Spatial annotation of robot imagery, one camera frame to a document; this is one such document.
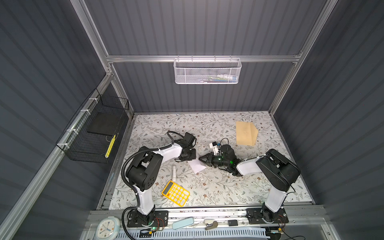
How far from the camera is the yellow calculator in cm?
80

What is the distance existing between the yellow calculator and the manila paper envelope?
0.49 metres

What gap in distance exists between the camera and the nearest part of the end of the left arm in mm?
748

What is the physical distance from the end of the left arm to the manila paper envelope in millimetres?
361

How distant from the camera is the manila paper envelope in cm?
105
